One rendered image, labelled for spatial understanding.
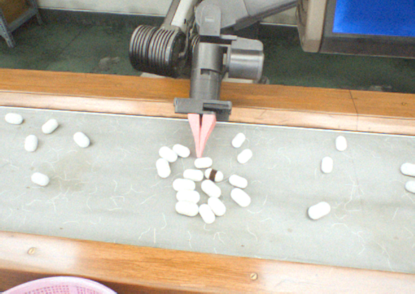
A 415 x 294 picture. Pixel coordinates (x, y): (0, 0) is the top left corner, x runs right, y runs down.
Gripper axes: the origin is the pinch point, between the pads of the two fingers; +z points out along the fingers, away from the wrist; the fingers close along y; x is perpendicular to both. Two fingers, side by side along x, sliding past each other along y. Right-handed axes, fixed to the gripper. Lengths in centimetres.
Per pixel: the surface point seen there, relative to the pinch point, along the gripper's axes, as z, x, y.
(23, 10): -109, 174, -164
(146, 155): 1.2, 1.2, -10.0
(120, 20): -111, 187, -90
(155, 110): -8.7, 8.2, -10.7
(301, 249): 13.3, -9.3, 16.9
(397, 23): -10.3, -32.3, 18.4
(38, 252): 16.2, -14.9, -19.5
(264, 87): -16.4, 12.9, 11.8
